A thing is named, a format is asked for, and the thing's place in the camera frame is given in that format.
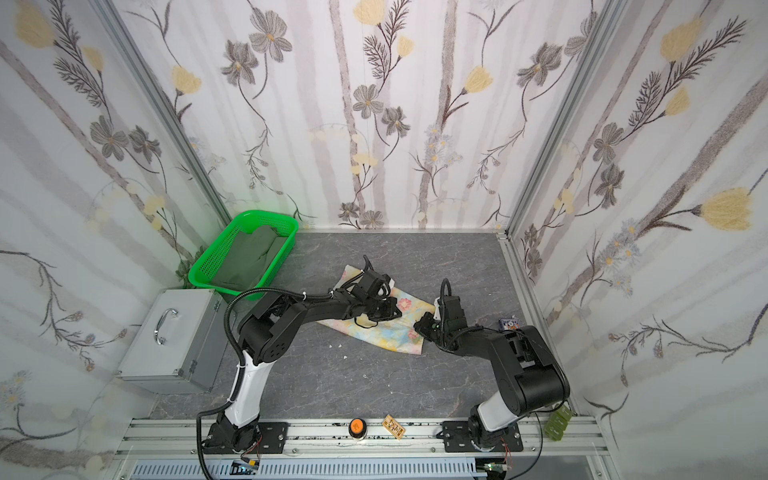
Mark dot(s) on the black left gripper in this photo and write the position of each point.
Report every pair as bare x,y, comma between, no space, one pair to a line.
380,303

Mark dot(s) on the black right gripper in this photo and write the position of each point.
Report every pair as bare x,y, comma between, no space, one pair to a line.
435,327

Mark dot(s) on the pastel floral skirt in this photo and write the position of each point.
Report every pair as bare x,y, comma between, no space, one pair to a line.
397,335

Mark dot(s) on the dark green skirt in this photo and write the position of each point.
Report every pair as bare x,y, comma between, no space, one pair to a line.
248,259

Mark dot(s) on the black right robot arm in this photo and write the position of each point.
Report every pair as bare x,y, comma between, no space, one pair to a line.
527,374

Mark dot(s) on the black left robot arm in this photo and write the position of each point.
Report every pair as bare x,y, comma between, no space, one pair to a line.
260,325

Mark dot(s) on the small wooden tag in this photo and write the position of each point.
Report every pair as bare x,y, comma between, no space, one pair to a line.
395,428

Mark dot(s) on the orange emergency stop button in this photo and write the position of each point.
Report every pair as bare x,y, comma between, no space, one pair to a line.
357,428

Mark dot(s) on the green plastic basket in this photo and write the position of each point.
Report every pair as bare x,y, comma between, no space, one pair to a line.
203,270

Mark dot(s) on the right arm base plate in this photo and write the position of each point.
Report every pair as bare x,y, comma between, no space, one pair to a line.
457,437

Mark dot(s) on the white slotted cable duct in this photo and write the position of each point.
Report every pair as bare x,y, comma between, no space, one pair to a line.
376,468

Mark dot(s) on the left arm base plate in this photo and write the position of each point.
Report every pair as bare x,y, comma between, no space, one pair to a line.
261,437

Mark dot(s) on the grey metal box with handle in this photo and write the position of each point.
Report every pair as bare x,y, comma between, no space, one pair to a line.
180,345

